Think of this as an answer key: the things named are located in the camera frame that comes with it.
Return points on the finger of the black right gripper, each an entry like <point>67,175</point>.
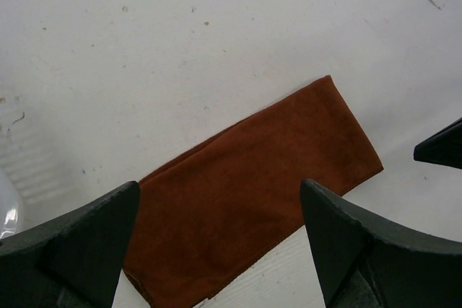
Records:
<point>443,148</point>

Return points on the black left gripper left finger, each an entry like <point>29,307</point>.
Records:
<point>73,260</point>

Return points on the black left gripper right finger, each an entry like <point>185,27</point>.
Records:
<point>365,260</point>

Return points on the brown rust towel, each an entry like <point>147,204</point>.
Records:
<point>209,214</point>

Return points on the white perforated plastic basket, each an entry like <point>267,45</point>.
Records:
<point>21,157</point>

